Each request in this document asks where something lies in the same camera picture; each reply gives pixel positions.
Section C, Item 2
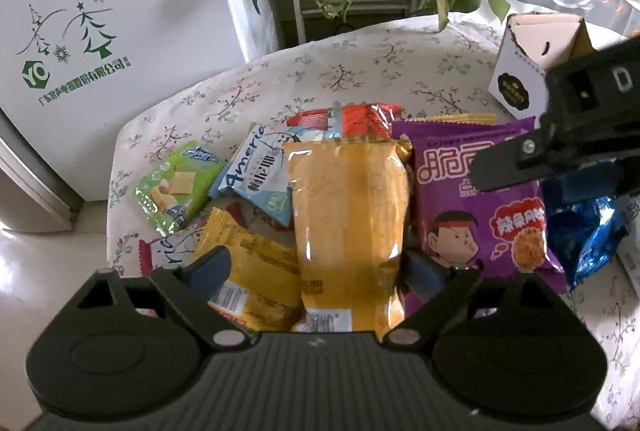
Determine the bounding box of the pink white snack packet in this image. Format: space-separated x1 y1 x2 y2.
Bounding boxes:
137 221 211 318

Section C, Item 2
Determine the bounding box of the white cardboard box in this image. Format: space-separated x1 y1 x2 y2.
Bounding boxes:
487 12 598 119

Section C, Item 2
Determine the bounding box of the floral tablecloth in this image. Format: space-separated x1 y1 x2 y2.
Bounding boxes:
107 13 640 431

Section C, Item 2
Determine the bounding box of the light blue snack packet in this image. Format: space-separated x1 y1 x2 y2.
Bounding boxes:
207 123 301 229

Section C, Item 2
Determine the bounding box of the white printed paper sheet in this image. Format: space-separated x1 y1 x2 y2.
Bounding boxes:
615 196 640 282

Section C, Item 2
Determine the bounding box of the red snack packet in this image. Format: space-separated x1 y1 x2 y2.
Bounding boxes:
286 103 406 142

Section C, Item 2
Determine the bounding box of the blue foil snack packet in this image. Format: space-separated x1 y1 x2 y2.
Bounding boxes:
542 163 631 292

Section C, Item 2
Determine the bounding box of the green snack packet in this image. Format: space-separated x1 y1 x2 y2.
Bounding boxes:
132 140 226 236

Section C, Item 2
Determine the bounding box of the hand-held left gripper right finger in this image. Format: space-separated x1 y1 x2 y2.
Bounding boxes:
380 250 568 352

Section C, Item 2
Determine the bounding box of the purple snack packet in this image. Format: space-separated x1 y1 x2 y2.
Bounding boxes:
390 116 571 317

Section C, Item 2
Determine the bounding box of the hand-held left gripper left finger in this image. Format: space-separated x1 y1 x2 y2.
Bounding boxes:
75 246 258 352

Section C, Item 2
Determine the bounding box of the orange snack packet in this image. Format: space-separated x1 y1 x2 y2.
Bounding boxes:
282 136 413 334

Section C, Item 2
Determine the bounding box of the yellow snack packet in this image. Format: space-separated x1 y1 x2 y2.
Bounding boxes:
192 207 306 334
430 112 497 126

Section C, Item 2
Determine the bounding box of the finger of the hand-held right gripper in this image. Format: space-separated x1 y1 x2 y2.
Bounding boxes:
470 126 556 194

